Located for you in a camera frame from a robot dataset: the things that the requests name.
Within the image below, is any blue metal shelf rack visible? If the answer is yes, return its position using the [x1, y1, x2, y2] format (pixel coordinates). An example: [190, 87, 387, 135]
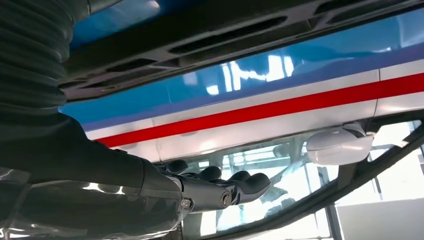
[59, 0, 424, 132]

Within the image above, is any white car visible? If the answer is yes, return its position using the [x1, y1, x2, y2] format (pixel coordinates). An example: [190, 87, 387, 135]
[84, 58, 424, 240]

